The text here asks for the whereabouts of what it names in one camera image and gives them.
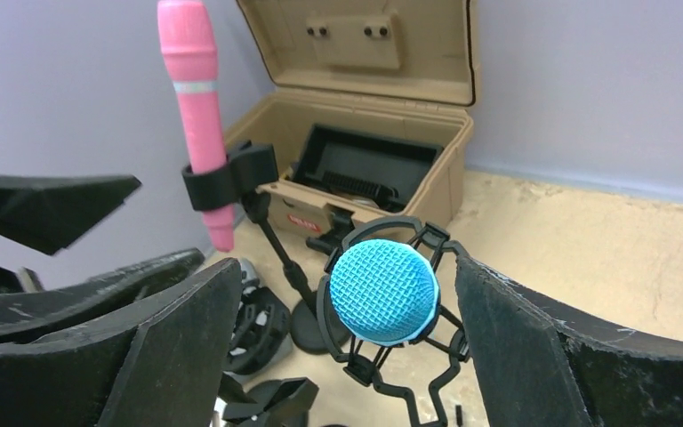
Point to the blue microphone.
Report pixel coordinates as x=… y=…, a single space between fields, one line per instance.
x=384 y=291

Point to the black stand with pink microphone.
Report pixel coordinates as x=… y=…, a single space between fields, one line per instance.
x=248 y=166

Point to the tan plastic tool case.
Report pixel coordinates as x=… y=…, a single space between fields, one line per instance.
x=403 y=69

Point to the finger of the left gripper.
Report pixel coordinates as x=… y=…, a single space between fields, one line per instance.
x=50 y=214
x=25 y=317

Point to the pink toy microphone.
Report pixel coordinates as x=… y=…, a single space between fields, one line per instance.
x=190 y=54

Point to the black shock-mount desk stand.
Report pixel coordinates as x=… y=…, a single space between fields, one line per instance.
x=260 y=338

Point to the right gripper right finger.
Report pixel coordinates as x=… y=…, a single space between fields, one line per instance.
x=541 y=362

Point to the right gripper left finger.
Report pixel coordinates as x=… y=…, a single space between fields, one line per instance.
x=155 y=362

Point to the black clip desk stand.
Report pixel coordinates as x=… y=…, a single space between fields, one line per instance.
x=272 y=403

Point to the black tray inside case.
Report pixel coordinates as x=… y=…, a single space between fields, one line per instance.
x=383 y=169

